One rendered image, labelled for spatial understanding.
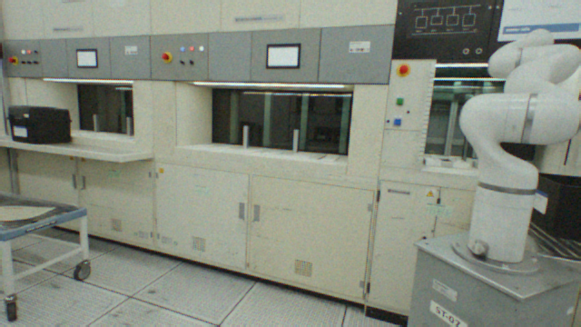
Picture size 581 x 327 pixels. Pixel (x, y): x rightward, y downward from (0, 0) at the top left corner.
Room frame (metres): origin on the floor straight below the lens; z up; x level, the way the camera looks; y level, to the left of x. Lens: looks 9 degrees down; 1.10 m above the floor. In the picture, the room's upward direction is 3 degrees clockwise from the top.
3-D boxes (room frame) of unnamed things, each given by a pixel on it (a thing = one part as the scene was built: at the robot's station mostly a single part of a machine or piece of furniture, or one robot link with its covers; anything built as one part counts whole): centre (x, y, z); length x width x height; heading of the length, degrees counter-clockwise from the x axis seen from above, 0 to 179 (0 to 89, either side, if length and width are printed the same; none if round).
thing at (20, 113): (2.16, 1.85, 0.93); 0.30 x 0.28 x 0.26; 68
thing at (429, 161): (1.67, -0.89, 0.89); 0.22 x 0.21 x 0.04; 161
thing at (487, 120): (0.76, -0.53, 1.07); 0.19 x 0.12 x 0.24; 51
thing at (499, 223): (0.74, -0.56, 0.85); 0.19 x 0.19 x 0.18
